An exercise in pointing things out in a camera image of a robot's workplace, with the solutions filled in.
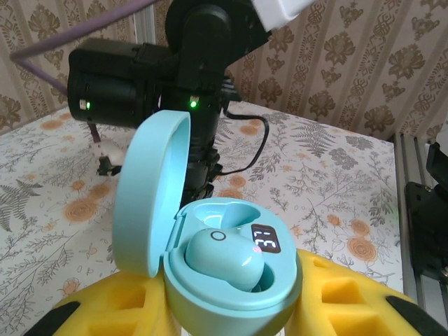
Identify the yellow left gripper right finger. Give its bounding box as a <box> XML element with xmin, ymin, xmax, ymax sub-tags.
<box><xmin>279</xmin><ymin>248</ymin><xmax>431</xmax><ymax>336</ymax></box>

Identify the light blue earbud charging case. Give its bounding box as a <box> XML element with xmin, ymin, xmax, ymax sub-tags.
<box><xmin>112</xmin><ymin>110</ymin><xmax>302</xmax><ymax>336</ymax></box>

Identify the aluminium frame post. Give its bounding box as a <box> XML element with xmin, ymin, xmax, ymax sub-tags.
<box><xmin>134</xmin><ymin>0</ymin><xmax>157</xmax><ymax>45</ymax></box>

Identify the light blue wireless earbud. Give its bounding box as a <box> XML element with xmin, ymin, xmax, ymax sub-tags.
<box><xmin>184</xmin><ymin>227</ymin><xmax>269</xmax><ymax>292</ymax></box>

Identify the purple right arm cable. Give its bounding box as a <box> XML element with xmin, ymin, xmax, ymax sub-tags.
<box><xmin>9</xmin><ymin>0</ymin><xmax>157</xmax><ymax>144</ymax></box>

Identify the white cable connector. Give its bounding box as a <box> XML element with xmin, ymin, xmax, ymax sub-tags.
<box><xmin>94</xmin><ymin>138</ymin><xmax>123</xmax><ymax>178</ymax></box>

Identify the aluminium frame rail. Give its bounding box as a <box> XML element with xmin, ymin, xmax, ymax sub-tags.
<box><xmin>393</xmin><ymin>132</ymin><xmax>448</xmax><ymax>309</ymax></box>

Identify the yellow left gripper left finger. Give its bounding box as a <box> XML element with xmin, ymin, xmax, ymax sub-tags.
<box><xmin>27</xmin><ymin>269</ymin><xmax>181</xmax><ymax>336</ymax></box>

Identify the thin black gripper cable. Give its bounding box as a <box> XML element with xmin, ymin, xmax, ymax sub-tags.
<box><xmin>220</xmin><ymin>110</ymin><xmax>270</xmax><ymax>178</ymax></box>

